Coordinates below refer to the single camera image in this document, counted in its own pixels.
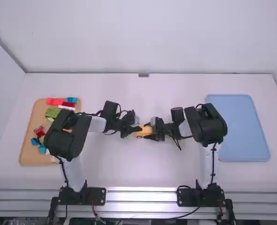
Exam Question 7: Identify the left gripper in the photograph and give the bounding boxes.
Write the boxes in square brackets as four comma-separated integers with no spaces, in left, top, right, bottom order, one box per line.
[119,109,136,139]

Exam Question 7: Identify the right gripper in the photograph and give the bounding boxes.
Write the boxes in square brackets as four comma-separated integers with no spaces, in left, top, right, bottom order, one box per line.
[152,118,167,142]

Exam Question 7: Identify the yellow toy car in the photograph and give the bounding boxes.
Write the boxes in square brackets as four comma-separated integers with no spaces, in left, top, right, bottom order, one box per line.
[134,125,156,139]

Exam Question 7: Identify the silver rails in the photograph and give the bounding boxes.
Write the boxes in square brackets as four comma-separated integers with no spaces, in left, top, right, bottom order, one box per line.
[0,187,277,220]

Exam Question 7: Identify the green toy brick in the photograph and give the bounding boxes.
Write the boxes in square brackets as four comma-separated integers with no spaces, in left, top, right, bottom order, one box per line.
[45,107,61,118]

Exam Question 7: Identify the blue mat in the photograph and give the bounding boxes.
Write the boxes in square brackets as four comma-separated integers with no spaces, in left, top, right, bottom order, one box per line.
[204,94,271,163]

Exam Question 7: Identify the clear red toy brick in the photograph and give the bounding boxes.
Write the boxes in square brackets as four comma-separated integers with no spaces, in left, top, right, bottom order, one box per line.
[35,126,47,137]

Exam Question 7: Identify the tan tray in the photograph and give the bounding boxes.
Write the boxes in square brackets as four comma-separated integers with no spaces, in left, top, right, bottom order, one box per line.
[18,97,83,166]

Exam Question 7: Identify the black cable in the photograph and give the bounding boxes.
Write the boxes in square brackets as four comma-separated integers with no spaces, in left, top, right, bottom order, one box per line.
[209,142,218,186]
[58,157,70,188]
[170,137,183,151]

